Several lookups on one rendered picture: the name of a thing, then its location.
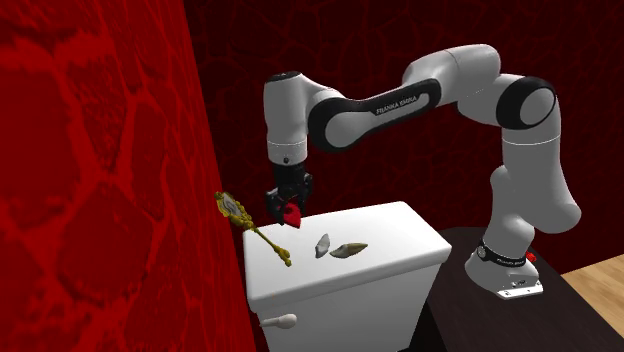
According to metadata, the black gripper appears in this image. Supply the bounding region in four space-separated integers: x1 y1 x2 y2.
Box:
265 162 314 226

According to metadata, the red pointed shell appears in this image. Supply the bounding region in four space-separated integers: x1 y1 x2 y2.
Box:
282 200 303 230

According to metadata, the ornate gold hand mirror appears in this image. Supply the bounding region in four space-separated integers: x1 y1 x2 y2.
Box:
213 190 294 268

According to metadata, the grey white shell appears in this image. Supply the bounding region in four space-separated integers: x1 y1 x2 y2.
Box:
314 232 332 260

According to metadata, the beige pointed shell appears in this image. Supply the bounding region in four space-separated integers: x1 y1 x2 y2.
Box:
328 241 370 260

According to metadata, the white toilet tank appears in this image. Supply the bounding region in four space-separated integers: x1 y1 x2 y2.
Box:
242 200 454 352

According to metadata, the dark robot stand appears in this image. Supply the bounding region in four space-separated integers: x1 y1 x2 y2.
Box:
408 225 624 352

